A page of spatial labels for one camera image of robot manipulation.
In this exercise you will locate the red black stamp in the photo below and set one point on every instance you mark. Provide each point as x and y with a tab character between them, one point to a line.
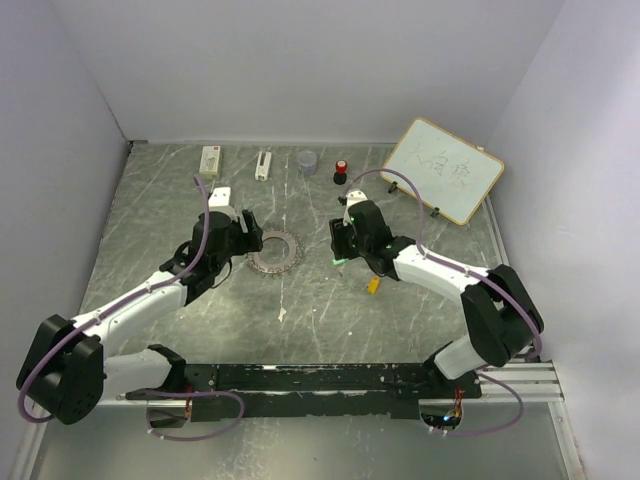
340	174

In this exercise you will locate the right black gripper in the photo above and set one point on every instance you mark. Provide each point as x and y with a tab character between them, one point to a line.
338	232

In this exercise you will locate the white stapler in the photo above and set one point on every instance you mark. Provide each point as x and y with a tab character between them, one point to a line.
263	165

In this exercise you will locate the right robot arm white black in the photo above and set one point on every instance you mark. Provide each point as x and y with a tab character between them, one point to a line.
501	318

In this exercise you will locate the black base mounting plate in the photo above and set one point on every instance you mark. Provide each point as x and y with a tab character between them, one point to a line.
293	391

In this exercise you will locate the yellow tagged key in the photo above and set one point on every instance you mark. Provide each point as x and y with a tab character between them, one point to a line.
373	285

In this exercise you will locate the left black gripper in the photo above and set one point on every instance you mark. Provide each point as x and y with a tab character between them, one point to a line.
250	241

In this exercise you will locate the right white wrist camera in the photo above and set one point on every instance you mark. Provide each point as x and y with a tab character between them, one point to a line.
352	197

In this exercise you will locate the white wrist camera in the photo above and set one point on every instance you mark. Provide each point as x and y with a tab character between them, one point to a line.
352	197
220	201

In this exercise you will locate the small whiteboard yellow frame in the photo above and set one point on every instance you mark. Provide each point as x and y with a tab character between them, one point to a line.
450	175

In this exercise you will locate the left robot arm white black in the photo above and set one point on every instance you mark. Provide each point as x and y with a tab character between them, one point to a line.
72	363

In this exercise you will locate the clear cup of paperclips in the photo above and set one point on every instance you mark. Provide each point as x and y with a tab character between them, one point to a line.
307	162

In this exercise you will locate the green white staples box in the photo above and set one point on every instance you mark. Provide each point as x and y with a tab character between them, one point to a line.
210	161

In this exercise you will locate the aluminium rail frame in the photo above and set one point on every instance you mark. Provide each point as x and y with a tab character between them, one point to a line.
524	379

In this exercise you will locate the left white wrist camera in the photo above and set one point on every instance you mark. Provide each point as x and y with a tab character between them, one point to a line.
220	201

